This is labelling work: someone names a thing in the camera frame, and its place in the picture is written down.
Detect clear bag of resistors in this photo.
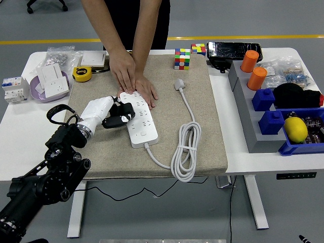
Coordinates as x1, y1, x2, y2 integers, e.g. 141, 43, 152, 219
275, 56, 317, 90

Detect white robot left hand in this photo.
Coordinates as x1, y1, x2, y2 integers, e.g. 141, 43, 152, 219
79, 95, 135, 133

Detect beige mat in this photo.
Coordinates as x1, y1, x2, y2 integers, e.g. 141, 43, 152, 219
64, 54, 228, 181

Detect dark capacitors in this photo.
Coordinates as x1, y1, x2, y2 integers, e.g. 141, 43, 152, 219
303, 115, 324, 145

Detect small Rubik's cube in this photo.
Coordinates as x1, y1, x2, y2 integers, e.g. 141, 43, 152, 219
190, 43, 207, 57

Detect black hanging cable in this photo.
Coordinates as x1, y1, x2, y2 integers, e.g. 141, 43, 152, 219
229, 176, 238, 243

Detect blue block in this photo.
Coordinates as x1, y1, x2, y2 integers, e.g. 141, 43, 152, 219
252, 88, 276, 112
258, 110, 286, 136

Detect grey under-table box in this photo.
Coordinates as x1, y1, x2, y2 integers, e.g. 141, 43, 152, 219
215, 176, 237, 189

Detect white circuit breaker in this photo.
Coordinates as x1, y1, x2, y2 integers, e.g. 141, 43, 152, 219
2, 75, 30, 104

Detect white power strip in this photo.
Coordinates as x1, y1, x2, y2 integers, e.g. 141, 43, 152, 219
118, 91, 159, 149

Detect purple bowl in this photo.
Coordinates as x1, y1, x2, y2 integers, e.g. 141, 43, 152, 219
29, 70, 70, 104

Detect black table control panel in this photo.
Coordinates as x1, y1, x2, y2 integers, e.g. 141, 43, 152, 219
276, 172, 317, 180

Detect black foil wrapped box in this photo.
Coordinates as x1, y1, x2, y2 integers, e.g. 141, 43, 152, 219
207, 41, 263, 63

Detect small grey peg base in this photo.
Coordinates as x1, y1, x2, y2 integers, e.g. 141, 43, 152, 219
228, 60, 254, 93

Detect white switch panel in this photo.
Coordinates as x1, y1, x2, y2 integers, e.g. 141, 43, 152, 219
36, 62, 64, 88

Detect person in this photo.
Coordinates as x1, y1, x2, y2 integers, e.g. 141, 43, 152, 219
103, 0, 171, 51

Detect white table leg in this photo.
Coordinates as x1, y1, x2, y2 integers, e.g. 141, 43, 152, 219
67, 181, 88, 238
244, 175, 269, 230

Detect black cloth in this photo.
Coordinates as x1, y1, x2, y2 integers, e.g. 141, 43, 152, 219
272, 83, 322, 109

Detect white wall socket panel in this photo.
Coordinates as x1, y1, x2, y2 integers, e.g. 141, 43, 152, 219
43, 75, 70, 99

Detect thin black adapter cord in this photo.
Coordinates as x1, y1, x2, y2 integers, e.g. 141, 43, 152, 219
85, 176, 209, 202

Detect black office chair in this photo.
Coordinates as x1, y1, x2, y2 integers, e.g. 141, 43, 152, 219
26, 0, 69, 15

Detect clear bag of screws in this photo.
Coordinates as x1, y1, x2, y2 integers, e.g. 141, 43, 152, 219
45, 45, 84, 74

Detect large Rubik's cube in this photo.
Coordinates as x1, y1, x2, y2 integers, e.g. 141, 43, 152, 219
174, 48, 192, 71

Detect white power strip cable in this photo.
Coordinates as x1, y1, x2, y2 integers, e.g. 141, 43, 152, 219
144, 78, 203, 182

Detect person's left hand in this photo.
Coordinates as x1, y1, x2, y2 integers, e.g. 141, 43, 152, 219
117, 71, 159, 110

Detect black plug adapter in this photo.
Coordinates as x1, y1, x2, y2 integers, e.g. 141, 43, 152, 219
109, 102, 136, 119

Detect long grey peg base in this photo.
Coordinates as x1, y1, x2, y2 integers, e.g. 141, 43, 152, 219
232, 75, 288, 154

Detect person's right hand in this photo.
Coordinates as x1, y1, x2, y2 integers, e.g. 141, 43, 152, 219
109, 49, 137, 95

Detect white wall switch plate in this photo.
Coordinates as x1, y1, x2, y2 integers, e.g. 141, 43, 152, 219
80, 50, 107, 68

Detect large yellow tape measure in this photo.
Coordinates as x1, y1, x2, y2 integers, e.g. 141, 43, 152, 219
72, 66, 93, 83

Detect yellow lemon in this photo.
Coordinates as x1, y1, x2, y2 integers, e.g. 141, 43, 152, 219
283, 116, 309, 144

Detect orange cylinder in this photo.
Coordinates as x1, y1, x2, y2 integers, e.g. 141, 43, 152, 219
240, 50, 260, 73
247, 66, 268, 91

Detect clear bag of small parts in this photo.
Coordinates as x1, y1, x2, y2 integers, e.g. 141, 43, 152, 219
258, 60, 279, 89

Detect black holder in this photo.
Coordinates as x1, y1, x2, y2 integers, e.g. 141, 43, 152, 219
207, 58, 232, 74

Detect blue storage bin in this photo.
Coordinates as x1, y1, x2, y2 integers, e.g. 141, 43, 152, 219
278, 107, 324, 157

